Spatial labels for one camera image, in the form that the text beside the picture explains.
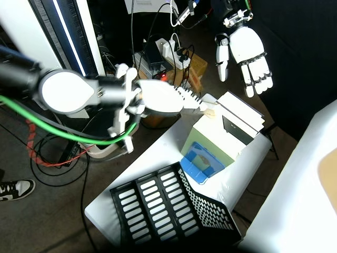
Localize plain cardboard box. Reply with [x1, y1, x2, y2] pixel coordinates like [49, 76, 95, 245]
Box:
[184, 52, 209, 93]

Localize black power adapter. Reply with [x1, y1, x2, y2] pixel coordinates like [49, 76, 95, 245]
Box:
[143, 41, 165, 68]

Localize tan board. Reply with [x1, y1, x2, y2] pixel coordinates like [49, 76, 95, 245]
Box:
[318, 149, 337, 209]

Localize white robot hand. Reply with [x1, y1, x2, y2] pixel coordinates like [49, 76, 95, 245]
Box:
[127, 79, 209, 119]
[214, 24, 274, 98]

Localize black mesh file tray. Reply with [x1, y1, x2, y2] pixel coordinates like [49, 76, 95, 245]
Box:
[109, 161, 243, 250]

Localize white power strip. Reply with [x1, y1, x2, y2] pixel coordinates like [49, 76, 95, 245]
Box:
[155, 38, 192, 70]

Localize white plastic base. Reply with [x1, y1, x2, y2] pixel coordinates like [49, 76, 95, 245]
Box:
[78, 141, 121, 159]

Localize red twisted cable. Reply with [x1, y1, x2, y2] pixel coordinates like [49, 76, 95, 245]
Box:
[26, 120, 93, 168]

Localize silver usb hub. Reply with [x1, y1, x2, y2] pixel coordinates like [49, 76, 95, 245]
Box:
[176, 6, 197, 24]

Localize white paper sheet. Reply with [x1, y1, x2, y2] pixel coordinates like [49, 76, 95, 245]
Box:
[123, 0, 180, 15]

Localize white book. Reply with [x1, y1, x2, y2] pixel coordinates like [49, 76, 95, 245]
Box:
[217, 91, 266, 139]

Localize thick green cable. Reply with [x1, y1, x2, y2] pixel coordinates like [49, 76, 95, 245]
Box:
[0, 94, 139, 146]

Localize black floor box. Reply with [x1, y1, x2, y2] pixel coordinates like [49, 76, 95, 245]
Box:
[59, 141, 80, 167]

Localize white column with black strip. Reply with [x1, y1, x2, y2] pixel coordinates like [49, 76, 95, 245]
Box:
[0, 0, 106, 80]

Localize thick grey cable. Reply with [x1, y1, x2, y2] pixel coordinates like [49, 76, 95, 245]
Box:
[26, 110, 114, 142]

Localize pale green book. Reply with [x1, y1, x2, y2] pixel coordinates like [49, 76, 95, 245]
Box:
[181, 118, 247, 167]

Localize white tablecloth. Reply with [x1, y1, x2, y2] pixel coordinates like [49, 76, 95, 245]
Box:
[238, 99, 337, 253]

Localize black stand leg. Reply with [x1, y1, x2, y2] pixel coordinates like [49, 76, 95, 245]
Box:
[262, 123, 280, 161]

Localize person's shoe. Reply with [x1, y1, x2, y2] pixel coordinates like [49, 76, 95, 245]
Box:
[0, 179, 36, 202]

